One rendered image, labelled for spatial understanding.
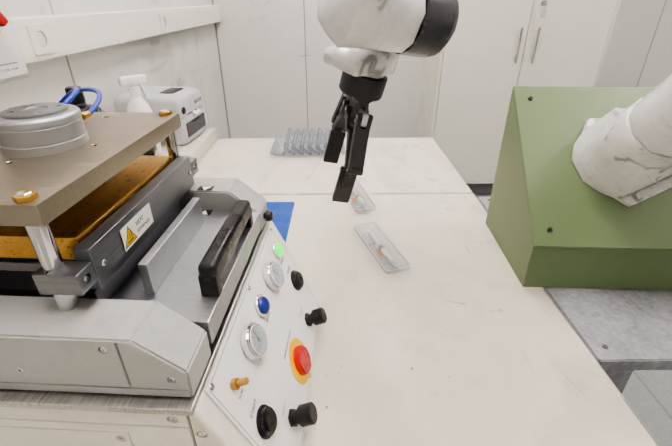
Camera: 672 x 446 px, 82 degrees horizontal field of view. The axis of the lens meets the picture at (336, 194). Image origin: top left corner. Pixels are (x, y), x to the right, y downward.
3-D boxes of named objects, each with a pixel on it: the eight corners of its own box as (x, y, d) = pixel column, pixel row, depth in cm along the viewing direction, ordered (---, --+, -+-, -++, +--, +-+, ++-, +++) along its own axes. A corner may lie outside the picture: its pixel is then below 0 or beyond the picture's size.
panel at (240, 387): (295, 494, 44) (203, 391, 36) (319, 305, 70) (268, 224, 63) (311, 491, 43) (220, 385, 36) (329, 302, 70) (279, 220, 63)
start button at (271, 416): (262, 443, 42) (249, 428, 41) (268, 418, 45) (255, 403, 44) (275, 440, 42) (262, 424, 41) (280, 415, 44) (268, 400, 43)
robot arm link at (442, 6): (389, 64, 49) (453, 73, 53) (428, -59, 41) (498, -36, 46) (339, 24, 62) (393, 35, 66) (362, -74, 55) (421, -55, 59)
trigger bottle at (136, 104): (142, 159, 123) (123, 78, 112) (131, 153, 128) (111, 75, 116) (168, 152, 129) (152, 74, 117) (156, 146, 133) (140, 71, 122)
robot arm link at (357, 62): (395, 36, 65) (384, 68, 68) (322, 18, 62) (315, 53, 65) (418, 58, 55) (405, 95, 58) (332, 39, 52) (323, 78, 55)
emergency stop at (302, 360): (300, 382, 55) (286, 364, 53) (303, 359, 58) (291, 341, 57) (310, 380, 54) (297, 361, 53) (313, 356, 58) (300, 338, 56)
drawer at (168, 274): (-63, 338, 41) (-100, 279, 37) (73, 228, 60) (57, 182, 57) (214, 350, 40) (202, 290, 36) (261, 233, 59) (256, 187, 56)
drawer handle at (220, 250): (201, 296, 41) (194, 266, 39) (239, 223, 54) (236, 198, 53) (219, 297, 41) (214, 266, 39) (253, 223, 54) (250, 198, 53)
